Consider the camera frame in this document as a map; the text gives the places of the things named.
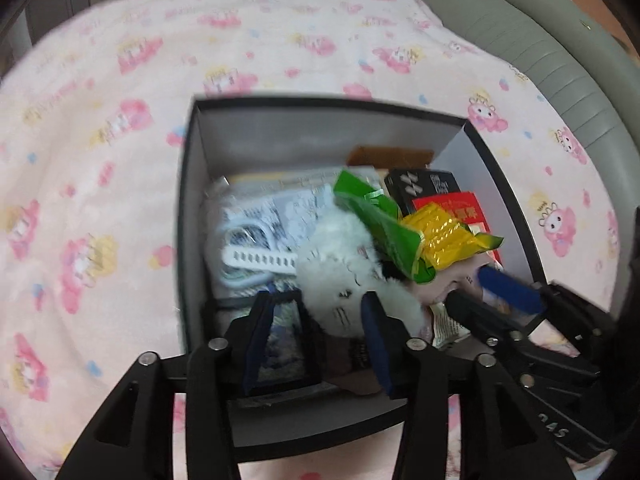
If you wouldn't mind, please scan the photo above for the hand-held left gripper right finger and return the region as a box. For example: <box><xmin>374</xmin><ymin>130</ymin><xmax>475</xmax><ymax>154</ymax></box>
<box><xmin>361</xmin><ymin>292</ymin><xmax>576</xmax><ymax>480</ymax></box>

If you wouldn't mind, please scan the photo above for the black cardboard box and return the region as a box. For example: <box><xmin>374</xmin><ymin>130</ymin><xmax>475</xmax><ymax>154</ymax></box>
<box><xmin>175</xmin><ymin>94</ymin><xmax>551</xmax><ymax>448</ymax></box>

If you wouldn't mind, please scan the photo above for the small printed paper packet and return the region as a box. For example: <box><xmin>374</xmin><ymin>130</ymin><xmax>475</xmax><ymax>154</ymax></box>
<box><xmin>431</xmin><ymin>304</ymin><xmax>470</xmax><ymax>350</ymax></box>

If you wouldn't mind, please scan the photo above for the yellow foil packet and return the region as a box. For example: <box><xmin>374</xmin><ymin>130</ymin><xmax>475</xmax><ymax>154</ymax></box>
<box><xmin>402</xmin><ymin>207</ymin><xmax>505</xmax><ymax>269</ymax></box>

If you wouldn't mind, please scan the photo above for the green foil packet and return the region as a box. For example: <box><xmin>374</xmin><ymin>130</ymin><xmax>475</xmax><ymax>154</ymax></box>
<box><xmin>332</xmin><ymin>169</ymin><xmax>438</xmax><ymax>283</ymax></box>

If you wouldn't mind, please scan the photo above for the red printed packet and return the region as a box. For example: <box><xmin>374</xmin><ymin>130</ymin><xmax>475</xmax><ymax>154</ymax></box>
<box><xmin>412</xmin><ymin>191</ymin><xmax>503</xmax><ymax>262</ymax></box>

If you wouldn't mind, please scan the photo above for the pink printed blanket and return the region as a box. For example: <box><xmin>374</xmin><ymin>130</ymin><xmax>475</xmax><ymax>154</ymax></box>
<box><xmin>0</xmin><ymin>0</ymin><xmax>640</xmax><ymax>480</ymax></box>

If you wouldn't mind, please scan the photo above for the black patterned small box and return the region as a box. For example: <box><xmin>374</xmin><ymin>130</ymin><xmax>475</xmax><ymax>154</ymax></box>
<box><xmin>385</xmin><ymin>169</ymin><xmax>461</xmax><ymax>202</ymax></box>

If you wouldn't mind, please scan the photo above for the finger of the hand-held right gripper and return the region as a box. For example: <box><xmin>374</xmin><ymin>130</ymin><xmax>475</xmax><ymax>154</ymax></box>
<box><xmin>476</xmin><ymin>264</ymin><xmax>619</xmax><ymax>362</ymax></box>
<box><xmin>444</xmin><ymin>290</ymin><xmax>532</xmax><ymax>361</ymax></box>

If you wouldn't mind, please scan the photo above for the grey padded headboard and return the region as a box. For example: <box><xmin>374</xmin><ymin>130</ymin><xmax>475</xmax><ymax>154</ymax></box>
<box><xmin>414</xmin><ymin>0</ymin><xmax>640</xmax><ymax>202</ymax></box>

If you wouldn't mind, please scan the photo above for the white plush toy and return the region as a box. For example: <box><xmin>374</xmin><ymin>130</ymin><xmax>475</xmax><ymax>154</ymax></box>
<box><xmin>295</xmin><ymin>210</ymin><xmax>431</xmax><ymax>337</ymax></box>

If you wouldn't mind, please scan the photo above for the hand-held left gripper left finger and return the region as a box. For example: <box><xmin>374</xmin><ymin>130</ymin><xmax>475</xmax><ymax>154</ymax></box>
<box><xmin>56</xmin><ymin>290</ymin><xmax>275</xmax><ymax>480</ymax></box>

